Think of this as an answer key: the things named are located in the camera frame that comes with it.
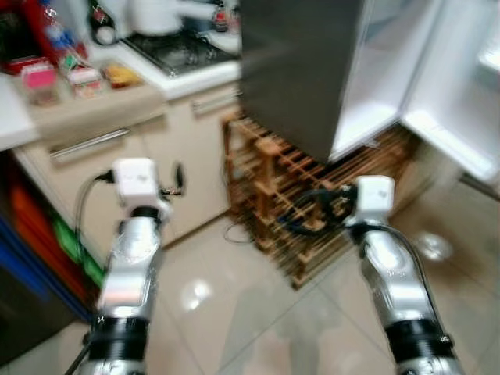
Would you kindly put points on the white cooking pot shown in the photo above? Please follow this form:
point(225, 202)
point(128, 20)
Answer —
point(156, 16)

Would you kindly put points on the grey mini fridge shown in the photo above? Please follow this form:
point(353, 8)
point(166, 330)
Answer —
point(297, 70)

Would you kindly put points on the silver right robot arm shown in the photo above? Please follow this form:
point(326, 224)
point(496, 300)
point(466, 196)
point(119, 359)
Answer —
point(391, 266)

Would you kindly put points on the beige cloth mat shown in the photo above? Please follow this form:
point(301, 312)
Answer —
point(94, 113)

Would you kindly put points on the clear blue-label water bottle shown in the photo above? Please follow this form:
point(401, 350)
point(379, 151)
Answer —
point(55, 33)

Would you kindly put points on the beige kitchen cabinet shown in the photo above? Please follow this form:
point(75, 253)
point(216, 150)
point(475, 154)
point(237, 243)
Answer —
point(187, 164)

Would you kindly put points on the dark green glass bottle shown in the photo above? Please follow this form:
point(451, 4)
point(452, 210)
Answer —
point(102, 27)

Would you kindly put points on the red coffee machine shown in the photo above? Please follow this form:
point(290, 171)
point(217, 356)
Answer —
point(27, 31)

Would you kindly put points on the wooden wine rack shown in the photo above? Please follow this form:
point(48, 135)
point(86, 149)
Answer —
point(273, 195)

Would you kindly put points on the pink-lidded clear food container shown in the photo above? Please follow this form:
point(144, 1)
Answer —
point(39, 78)

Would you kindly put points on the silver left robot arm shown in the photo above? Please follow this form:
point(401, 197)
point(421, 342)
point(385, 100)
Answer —
point(133, 258)

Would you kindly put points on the steel gas hob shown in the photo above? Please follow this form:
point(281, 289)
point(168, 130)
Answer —
point(180, 51)

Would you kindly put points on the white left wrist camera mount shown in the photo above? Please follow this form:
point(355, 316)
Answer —
point(137, 180)

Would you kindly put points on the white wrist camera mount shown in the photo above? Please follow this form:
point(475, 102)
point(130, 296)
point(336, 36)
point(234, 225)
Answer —
point(375, 195)
point(137, 180)

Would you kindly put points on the green flat board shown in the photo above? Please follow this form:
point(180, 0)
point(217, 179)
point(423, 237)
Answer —
point(78, 250)

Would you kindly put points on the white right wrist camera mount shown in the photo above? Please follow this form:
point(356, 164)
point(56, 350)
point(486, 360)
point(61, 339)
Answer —
point(375, 195)

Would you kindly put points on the yellow snack packet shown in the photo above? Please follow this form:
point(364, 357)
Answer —
point(123, 75)

